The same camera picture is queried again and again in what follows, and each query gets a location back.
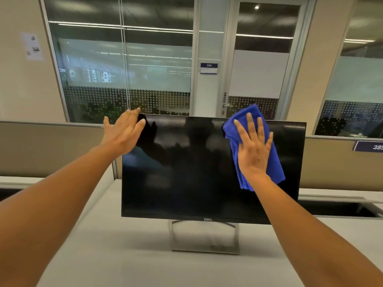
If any blue microfibre cloth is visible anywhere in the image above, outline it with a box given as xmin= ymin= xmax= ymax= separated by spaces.
xmin=222 ymin=104 xmax=285 ymax=192

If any frosted glass partition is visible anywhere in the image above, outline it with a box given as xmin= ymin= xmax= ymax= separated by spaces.
xmin=40 ymin=0 xmax=195 ymax=124

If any frosted glass window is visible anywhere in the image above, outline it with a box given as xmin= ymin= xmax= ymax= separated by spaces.
xmin=312 ymin=0 xmax=383 ymax=139

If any white paper notice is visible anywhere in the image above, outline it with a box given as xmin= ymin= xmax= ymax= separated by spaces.
xmin=20 ymin=32 xmax=45 ymax=62

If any person's left hand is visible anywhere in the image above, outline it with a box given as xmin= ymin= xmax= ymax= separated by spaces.
xmin=100 ymin=107 xmax=146 ymax=156

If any desk cable tray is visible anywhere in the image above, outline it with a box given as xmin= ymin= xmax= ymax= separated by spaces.
xmin=298 ymin=195 xmax=383 ymax=219

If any person's right hand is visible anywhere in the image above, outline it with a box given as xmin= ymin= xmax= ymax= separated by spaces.
xmin=233 ymin=112 xmax=273 ymax=178

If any black computer monitor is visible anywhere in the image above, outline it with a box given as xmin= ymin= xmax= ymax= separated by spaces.
xmin=121 ymin=113 xmax=307 ymax=255

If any person's left forearm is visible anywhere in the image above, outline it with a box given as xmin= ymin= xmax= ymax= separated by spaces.
xmin=0 ymin=144 xmax=121 ymax=287

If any person's right forearm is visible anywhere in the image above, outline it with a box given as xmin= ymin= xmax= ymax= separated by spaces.
xmin=252 ymin=173 xmax=383 ymax=287

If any beige desk divider panel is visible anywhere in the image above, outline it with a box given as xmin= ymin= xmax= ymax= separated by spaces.
xmin=0 ymin=121 xmax=118 ymax=180
xmin=299 ymin=136 xmax=383 ymax=192

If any glass door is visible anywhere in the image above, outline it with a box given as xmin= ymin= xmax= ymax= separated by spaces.
xmin=217 ymin=0 xmax=309 ymax=120

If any green plant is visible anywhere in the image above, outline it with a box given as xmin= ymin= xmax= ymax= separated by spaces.
xmin=79 ymin=101 xmax=127 ymax=123

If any dark blue number plate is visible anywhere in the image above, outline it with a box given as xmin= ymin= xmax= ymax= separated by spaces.
xmin=353 ymin=141 xmax=383 ymax=153

